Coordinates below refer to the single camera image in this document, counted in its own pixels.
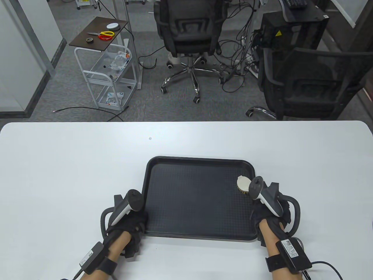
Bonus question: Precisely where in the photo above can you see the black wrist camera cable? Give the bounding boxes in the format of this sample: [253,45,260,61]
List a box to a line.
[302,260,344,280]

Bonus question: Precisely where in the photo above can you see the clear plastic packet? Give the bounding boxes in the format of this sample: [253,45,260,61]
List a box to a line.
[105,92,124,106]
[108,50,131,70]

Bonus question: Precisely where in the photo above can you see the tangle of black cables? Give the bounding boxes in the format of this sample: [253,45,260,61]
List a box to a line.
[216,0,263,94]

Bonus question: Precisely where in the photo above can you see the white cart with brown top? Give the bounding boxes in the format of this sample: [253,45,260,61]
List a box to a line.
[69,17,137,112]

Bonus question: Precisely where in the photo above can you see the black padded office chair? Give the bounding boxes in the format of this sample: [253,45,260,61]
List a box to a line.
[153,0,229,104]

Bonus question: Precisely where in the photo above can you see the wooden handle pot brush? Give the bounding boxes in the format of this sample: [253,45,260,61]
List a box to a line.
[236,175,252,195]

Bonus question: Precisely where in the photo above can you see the person's left forearm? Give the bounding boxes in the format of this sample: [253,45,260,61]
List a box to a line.
[80,232,132,280]

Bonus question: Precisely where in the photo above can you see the black computer tower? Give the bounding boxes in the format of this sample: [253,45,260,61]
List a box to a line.
[258,3,330,54]

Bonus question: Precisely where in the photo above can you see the person's right forearm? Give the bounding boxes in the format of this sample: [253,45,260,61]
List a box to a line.
[259,218,302,280]

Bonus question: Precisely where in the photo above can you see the person's left hand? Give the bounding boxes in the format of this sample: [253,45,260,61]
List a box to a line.
[105,209,149,258]

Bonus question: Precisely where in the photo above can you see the black keyboard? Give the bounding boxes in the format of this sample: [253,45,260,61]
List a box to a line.
[283,0,308,9]

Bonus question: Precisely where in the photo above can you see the black and white controller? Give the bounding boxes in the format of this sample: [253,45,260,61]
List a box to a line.
[100,189,144,238]
[250,176,301,234]

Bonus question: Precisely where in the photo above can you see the thin black floor cable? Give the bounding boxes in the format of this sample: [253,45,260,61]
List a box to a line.
[52,107,124,122]

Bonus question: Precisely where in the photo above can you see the person's right hand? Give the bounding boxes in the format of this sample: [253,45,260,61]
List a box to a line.
[251,191,293,248]

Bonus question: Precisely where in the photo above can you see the black mesh office chair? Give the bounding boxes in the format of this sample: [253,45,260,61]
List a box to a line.
[246,47,373,120]

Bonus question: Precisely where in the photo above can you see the black plastic tray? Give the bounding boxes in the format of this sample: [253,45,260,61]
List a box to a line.
[141,156,260,242]

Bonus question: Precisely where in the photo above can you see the white metal desk leg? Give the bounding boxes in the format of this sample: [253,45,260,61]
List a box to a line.
[112,0,143,90]

